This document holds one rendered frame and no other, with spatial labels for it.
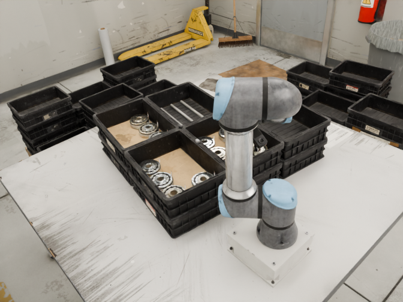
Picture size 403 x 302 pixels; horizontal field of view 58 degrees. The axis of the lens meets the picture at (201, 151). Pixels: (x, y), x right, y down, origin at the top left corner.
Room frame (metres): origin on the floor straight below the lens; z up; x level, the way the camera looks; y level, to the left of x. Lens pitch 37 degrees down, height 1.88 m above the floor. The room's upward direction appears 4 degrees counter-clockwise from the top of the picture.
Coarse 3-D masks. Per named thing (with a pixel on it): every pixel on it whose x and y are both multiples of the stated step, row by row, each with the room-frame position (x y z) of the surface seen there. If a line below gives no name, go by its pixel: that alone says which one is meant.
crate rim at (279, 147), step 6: (198, 120) 1.52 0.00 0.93; (204, 120) 1.53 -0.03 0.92; (186, 126) 1.48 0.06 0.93; (258, 126) 1.43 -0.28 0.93; (264, 132) 1.38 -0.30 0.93; (276, 138) 1.32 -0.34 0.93; (204, 144) 1.32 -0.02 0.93; (282, 144) 1.27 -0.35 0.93; (210, 150) 1.27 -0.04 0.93; (270, 150) 1.24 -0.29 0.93; (276, 150) 1.26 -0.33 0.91; (216, 156) 1.23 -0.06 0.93; (258, 156) 1.20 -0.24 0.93; (264, 156) 1.22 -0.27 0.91; (222, 162) 1.18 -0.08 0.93; (252, 162) 1.19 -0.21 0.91
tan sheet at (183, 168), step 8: (176, 152) 1.41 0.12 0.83; (184, 152) 1.41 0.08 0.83; (160, 160) 1.36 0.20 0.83; (168, 160) 1.36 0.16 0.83; (176, 160) 1.35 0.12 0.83; (184, 160) 1.35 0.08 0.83; (192, 160) 1.34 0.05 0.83; (168, 168) 1.29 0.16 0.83; (176, 168) 1.29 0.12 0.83; (184, 168) 1.28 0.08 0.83; (192, 168) 1.28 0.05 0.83; (200, 168) 1.28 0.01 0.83; (176, 176) 1.23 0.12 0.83; (184, 176) 1.23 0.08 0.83; (192, 176) 1.23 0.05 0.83; (176, 184) 1.18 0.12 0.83; (184, 184) 1.18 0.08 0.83
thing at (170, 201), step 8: (160, 136) 1.41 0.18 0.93; (144, 144) 1.36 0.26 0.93; (200, 144) 1.32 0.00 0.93; (208, 152) 1.26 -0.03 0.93; (128, 160) 1.27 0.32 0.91; (216, 160) 1.20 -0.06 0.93; (136, 168) 1.20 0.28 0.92; (224, 168) 1.14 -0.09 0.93; (144, 176) 1.14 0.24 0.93; (216, 176) 1.10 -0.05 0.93; (224, 176) 1.11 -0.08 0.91; (152, 184) 1.08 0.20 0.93; (200, 184) 1.06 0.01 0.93; (208, 184) 1.07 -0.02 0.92; (160, 192) 1.03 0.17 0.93; (184, 192) 1.02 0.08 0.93; (192, 192) 1.03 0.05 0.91; (168, 200) 0.98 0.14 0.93; (176, 200) 1.00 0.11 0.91
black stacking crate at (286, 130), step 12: (300, 108) 1.59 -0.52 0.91; (300, 120) 1.59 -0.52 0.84; (312, 120) 1.52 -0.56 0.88; (324, 120) 1.46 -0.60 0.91; (276, 132) 1.51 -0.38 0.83; (288, 132) 1.51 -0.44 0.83; (300, 132) 1.50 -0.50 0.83; (324, 132) 1.42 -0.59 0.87; (300, 144) 1.34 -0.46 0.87; (312, 144) 1.39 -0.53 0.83; (288, 156) 1.31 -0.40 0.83
